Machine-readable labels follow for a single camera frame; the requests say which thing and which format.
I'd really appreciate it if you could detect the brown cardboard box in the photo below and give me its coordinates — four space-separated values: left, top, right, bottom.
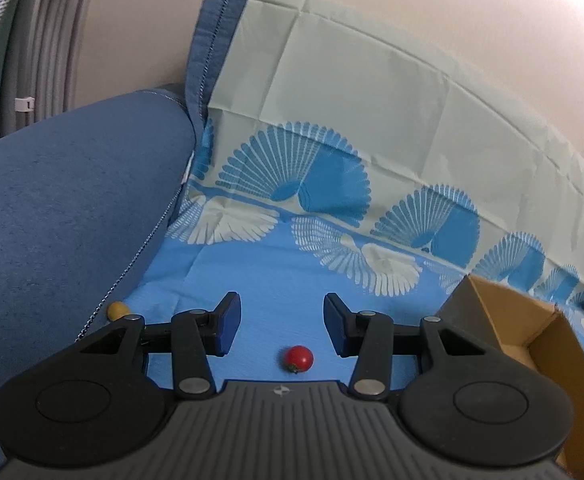
434 274 584 480

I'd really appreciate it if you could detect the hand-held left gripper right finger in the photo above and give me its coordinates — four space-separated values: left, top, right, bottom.
323 292 489 402

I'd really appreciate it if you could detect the grey pleated curtain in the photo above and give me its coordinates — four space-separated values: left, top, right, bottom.
0 0 100 138

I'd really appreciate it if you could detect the blue fan printed cloth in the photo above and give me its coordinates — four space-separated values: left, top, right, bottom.
144 0 584 396

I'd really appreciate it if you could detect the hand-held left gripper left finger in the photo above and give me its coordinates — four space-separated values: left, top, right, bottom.
76 291 244 402

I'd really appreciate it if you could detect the red cherry tomato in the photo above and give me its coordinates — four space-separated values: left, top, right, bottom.
284 344 316 375

